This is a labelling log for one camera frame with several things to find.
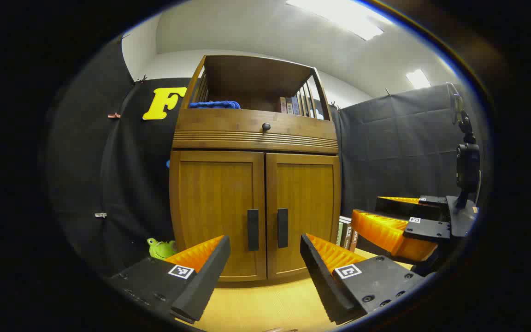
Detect black door handle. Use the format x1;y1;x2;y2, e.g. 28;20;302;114
277;208;289;249
247;209;260;252

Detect black backdrop cloth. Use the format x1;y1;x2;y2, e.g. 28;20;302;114
47;35;493;278

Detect wooden cabinet door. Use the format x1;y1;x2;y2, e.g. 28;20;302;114
265;153;342;280
170;151;266;282

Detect large ceiling light panel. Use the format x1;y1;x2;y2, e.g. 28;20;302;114
286;0;384;42

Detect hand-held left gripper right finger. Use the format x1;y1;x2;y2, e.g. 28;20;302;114
300;233;425;325

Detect wooden cabinet drawer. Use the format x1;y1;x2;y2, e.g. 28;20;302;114
172;108;339;154

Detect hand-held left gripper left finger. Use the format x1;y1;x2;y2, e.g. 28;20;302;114
109;235;231;324

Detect wooden shoe cabinet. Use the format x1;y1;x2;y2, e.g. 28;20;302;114
169;54;342;283

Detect small ceiling light panel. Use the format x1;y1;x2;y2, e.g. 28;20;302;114
406;69;431;90

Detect row of upright books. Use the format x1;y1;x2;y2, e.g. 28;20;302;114
278;96;301;115

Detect books beside cabinet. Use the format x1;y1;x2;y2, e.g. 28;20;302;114
336;215;359;252

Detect blue cloth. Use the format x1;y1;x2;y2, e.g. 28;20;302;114
188;101;242;110

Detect green frog toy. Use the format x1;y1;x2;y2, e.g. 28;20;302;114
147;237;177;261

